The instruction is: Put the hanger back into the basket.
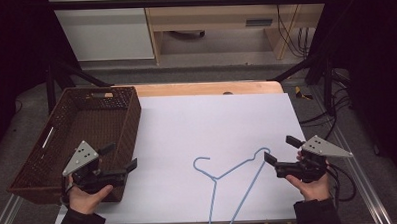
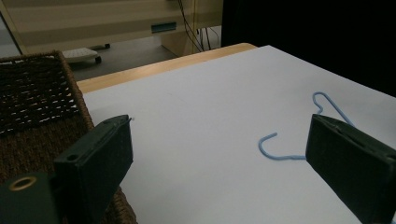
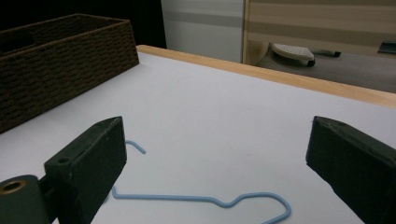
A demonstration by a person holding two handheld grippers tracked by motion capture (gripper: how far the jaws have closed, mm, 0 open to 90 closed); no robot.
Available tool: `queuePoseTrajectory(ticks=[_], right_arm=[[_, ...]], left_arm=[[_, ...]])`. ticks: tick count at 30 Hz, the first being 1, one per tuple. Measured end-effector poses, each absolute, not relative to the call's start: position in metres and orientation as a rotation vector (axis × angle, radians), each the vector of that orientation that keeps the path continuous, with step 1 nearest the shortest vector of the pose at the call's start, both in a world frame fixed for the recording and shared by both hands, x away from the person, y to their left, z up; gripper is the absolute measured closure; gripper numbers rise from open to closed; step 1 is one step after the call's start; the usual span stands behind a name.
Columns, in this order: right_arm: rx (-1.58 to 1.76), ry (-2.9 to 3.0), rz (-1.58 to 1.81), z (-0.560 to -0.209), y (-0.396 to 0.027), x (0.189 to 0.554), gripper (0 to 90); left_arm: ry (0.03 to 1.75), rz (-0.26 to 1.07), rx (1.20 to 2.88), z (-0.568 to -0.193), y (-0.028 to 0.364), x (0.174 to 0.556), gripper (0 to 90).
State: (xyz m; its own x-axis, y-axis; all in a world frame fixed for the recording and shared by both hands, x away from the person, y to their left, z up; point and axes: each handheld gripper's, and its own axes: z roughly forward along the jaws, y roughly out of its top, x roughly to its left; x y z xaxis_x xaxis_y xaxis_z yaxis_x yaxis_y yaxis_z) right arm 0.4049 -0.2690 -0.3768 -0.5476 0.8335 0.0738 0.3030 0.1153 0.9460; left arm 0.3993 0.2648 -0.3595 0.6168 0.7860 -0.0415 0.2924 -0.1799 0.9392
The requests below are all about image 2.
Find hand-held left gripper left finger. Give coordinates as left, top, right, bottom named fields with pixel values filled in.
left=53, top=114, right=134, bottom=224

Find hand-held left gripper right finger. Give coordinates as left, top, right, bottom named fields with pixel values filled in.
left=304, top=113, right=396, bottom=224

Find blue wire clothes hanger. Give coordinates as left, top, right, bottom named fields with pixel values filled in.
left=258, top=91, right=356, bottom=161

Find brown woven wicker basket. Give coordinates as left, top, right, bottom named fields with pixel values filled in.
left=0, top=49, right=138, bottom=224

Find white sheet table cover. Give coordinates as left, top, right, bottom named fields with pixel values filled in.
left=82, top=45, right=396, bottom=224

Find black curtain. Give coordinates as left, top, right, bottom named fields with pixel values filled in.
left=220, top=0, right=396, bottom=98

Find beige cabinet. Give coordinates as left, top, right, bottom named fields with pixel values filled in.
left=0, top=0, right=224, bottom=57

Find black cables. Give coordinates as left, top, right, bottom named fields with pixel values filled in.
left=177, top=0, right=220, bottom=52

